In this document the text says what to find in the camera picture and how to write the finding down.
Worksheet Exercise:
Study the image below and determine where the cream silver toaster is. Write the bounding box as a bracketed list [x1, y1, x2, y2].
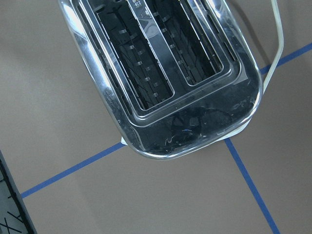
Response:
[58, 0, 263, 160]

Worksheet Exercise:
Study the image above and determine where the white toaster power cable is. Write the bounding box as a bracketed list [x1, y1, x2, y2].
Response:
[262, 0, 285, 88]

